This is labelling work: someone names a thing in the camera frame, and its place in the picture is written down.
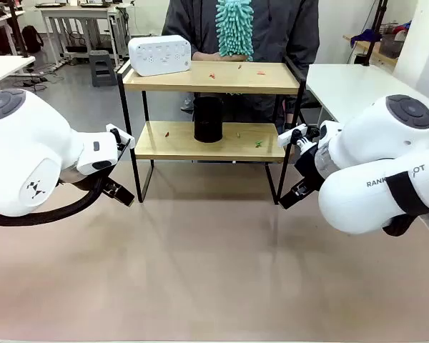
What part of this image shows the black mesh pen cup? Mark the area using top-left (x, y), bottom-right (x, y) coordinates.
top-left (192, 95), bottom-right (225, 143)

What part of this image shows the white desk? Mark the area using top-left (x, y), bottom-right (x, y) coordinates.
top-left (0, 54), bottom-right (36, 91)

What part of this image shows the black cable bundle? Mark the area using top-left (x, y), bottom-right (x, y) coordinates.
top-left (381, 213), bottom-right (420, 237)

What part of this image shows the black floor cable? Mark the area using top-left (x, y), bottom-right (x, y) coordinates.
top-left (19, 62), bottom-right (64, 92)

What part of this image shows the white table with curved edge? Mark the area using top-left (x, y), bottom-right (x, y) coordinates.
top-left (305, 63), bottom-right (429, 124)

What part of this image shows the black backpack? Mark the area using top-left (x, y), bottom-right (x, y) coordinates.
top-left (21, 25), bottom-right (44, 54)

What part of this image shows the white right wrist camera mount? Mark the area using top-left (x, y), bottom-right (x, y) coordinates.
top-left (277, 123), bottom-right (321, 151)

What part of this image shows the person torso dark jacket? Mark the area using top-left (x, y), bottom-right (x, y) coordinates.
top-left (162, 0), bottom-right (321, 134)

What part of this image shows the person right forearm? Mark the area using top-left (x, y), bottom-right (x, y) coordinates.
top-left (162, 24), bottom-right (202, 61)

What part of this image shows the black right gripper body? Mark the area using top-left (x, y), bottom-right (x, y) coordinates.
top-left (294, 144), bottom-right (325, 187)

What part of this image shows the black velcro strap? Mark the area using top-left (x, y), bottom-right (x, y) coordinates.
top-left (385, 171), bottom-right (429, 217)

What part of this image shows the teal chenille duster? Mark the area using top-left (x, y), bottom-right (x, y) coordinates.
top-left (214, 0), bottom-right (255, 62)

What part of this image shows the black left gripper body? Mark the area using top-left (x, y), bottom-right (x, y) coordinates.
top-left (92, 171), bottom-right (112, 193)

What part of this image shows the black stand pole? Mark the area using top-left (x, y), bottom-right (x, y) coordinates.
top-left (6, 0), bottom-right (30, 60)
top-left (363, 0), bottom-right (390, 67)

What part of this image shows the two-tier wooden metal shelf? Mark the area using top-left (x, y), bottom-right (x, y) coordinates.
top-left (115, 54), bottom-right (307, 206)

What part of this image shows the wooden side table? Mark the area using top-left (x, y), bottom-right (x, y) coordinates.
top-left (342, 33), bottom-right (398, 67)

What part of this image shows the white rounded box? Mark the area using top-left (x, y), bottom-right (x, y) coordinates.
top-left (127, 34), bottom-right (192, 78)

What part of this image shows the person right hand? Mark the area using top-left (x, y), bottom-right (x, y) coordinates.
top-left (192, 50), bottom-right (253, 63)

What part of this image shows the grey step stool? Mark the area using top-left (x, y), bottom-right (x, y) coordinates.
top-left (88, 49), bottom-right (119, 88)

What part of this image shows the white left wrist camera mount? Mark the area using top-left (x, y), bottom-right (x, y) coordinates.
top-left (105, 123), bottom-right (136, 151)

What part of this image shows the grey mesh basket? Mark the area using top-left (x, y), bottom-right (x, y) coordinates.
top-left (380, 33), bottom-right (405, 59)

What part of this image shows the blue cloth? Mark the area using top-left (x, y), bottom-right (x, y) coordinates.
top-left (350, 28), bottom-right (384, 48)

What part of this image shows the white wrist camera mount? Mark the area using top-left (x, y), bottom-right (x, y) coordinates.
top-left (277, 123), bottom-right (321, 151)
top-left (105, 123), bottom-right (136, 151)

